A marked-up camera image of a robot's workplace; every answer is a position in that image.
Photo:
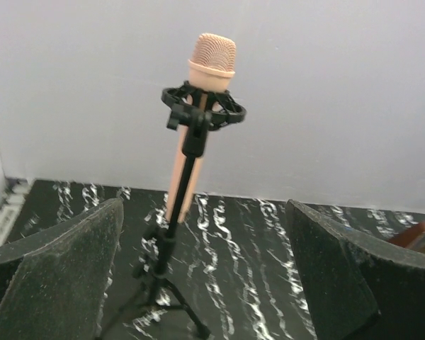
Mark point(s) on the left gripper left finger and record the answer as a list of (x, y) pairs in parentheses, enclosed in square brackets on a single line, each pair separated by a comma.
[(52, 283)]

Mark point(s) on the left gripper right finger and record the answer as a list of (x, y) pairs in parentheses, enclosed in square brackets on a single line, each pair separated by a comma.
[(357, 286)]

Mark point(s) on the black tripod shock-mount stand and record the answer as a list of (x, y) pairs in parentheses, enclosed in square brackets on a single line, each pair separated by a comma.
[(201, 111)]

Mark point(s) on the pink microphone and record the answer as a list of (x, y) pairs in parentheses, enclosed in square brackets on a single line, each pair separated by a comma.
[(211, 68)]

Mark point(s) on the brown metronome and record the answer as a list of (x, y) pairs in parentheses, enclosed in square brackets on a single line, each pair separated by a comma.
[(413, 238)]

